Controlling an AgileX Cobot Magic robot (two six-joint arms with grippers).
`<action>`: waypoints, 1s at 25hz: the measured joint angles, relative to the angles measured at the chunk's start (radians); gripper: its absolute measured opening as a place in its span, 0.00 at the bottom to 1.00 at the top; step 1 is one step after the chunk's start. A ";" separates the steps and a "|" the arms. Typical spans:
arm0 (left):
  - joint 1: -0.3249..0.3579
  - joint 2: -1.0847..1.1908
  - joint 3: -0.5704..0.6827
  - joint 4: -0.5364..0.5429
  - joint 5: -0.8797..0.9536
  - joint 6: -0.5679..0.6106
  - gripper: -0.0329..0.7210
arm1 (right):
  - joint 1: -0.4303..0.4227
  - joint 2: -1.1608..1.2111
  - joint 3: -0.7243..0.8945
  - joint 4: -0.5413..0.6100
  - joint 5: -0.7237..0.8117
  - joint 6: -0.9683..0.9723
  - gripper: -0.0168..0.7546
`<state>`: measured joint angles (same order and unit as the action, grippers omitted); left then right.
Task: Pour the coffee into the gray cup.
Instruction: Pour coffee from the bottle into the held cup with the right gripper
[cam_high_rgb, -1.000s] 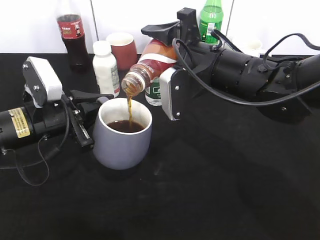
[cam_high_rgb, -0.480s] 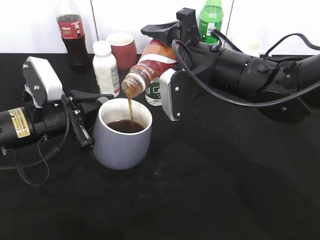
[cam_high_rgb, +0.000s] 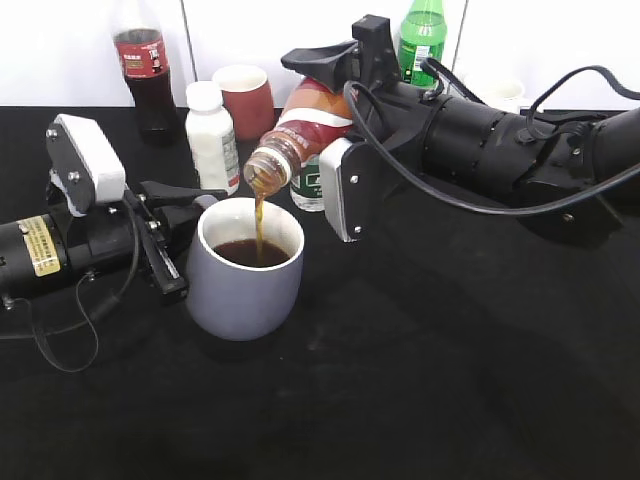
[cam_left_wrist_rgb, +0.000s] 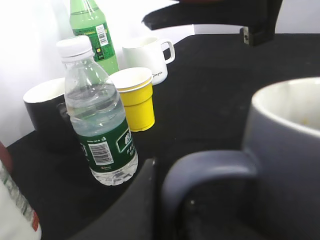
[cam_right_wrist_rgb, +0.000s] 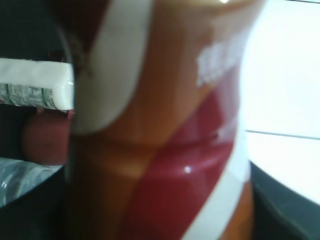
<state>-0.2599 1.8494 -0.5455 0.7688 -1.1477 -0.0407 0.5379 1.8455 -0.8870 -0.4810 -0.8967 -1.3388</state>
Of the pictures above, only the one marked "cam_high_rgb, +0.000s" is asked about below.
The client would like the green sprite bottle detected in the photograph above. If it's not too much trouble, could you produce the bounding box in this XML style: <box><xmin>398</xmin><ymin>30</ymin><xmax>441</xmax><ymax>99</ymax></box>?
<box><xmin>397</xmin><ymin>0</ymin><xmax>447</xmax><ymax>88</ymax></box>

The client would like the grey ceramic mug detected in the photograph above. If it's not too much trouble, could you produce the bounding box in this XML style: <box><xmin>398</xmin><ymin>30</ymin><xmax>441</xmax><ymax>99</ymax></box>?
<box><xmin>185</xmin><ymin>197</ymin><xmax>305</xmax><ymax>341</ymax></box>

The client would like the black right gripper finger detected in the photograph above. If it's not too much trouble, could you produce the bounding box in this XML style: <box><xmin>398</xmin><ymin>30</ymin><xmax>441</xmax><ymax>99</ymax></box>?
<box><xmin>280</xmin><ymin>40</ymin><xmax>361</xmax><ymax>93</ymax></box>

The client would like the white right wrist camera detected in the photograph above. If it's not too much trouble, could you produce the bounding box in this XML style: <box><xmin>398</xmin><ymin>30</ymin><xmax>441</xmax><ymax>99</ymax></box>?
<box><xmin>319</xmin><ymin>138</ymin><xmax>382</xmax><ymax>243</ymax></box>

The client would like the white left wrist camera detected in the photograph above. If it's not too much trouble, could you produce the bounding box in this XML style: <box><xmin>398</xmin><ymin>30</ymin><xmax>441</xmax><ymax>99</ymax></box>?
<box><xmin>46</xmin><ymin>114</ymin><xmax>126</xmax><ymax>218</ymax></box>

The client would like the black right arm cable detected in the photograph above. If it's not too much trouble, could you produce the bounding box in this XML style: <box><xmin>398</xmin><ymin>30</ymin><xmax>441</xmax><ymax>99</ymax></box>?
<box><xmin>342</xmin><ymin>57</ymin><xmax>640</xmax><ymax>217</ymax></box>

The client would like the brown coffee drink bottle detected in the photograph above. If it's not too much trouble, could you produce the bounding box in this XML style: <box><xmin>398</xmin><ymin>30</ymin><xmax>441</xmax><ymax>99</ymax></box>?
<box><xmin>243</xmin><ymin>77</ymin><xmax>353</xmax><ymax>199</ymax></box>

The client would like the white ceramic mug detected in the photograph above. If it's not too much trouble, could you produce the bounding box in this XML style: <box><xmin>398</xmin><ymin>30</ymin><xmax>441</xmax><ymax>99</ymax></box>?
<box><xmin>464</xmin><ymin>74</ymin><xmax>533</xmax><ymax>114</ymax></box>

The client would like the dark red ceramic mug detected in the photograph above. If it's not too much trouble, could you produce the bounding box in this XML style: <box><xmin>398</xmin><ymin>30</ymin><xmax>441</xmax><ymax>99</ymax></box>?
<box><xmin>212</xmin><ymin>64</ymin><xmax>275</xmax><ymax>141</ymax></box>

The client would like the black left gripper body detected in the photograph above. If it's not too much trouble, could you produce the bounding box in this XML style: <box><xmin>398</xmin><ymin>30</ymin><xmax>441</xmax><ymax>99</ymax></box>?
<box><xmin>46</xmin><ymin>182</ymin><xmax>200</xmax><ymax>306</ymax></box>

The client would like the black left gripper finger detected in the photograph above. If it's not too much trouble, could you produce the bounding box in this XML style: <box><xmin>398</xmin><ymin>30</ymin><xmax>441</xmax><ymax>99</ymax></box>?
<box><xmin>140</xmin><ymin>180</ymin><xmax>228</xmax><ymax>208</ymax></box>

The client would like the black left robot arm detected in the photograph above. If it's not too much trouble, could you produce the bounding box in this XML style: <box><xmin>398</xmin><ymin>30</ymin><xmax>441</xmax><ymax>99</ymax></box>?
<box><xmin>1</xmin><ymin>181</ymin><xmax>228</xmax><ymax>302</ymax></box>

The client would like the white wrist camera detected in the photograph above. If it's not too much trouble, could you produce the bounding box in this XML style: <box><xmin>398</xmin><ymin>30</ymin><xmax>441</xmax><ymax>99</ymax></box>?
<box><xmin>319</xmin><ymin>138</ymin><xmax>382</xmax><ymax>243</ymax></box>
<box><xmin>46</xmin><ymin>114</ymin><xmax>126</xmax><ymax>218</ymax></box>

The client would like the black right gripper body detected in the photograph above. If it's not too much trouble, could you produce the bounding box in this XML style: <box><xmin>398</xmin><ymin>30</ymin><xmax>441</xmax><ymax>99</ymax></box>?
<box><xmin>319</xmin><ymin>14</ymin><xmax>441</xmax><ymax>211</ymax></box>

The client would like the white milk bottle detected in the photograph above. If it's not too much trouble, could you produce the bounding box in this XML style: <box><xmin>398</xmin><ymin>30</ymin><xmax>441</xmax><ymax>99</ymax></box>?
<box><xmin>185</xmin><ymin>81</ymin><xmax>240</xmax><ymax>196</ymax></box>

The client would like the clear water bottle green label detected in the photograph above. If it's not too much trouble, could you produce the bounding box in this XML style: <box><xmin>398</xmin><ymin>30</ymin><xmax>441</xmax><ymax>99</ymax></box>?
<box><xmin>290</xmin><ymin>154</ymin><xmax>324</xmax><ymax>212</ymax></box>

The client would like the cola bottle red label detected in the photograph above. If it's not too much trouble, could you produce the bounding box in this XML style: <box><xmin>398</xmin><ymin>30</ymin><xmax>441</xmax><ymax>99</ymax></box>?
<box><xmin>111</xmin><ymin>1</ymin><xmax>180</xmax><ymax>146</ymax></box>

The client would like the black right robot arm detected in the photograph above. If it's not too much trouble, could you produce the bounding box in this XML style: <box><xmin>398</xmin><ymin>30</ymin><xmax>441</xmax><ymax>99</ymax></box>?
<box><xmin>281</xmin><ymin>15</ymin><xmax>639</xmax><ymax>248</ymax></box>

